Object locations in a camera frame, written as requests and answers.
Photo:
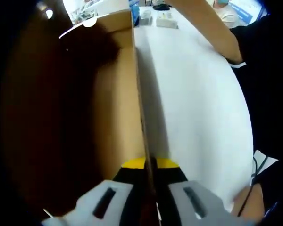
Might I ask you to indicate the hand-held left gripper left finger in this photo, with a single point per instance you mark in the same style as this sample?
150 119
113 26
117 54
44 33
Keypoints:
89 204

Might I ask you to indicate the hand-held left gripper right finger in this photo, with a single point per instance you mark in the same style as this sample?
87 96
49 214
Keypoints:
210 207

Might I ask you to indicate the brown cardboard shoe box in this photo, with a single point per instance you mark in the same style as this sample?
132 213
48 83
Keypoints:
118 94

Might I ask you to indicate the small white printed carton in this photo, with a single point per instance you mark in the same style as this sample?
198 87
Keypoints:
167 21

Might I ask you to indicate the blue soft tissue packet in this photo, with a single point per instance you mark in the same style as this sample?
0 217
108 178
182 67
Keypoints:
135 13

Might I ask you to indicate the blue and white sign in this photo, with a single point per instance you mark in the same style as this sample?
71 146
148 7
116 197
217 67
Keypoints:
247 11

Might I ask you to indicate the black elongated tool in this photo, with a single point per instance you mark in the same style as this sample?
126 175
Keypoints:
161 7

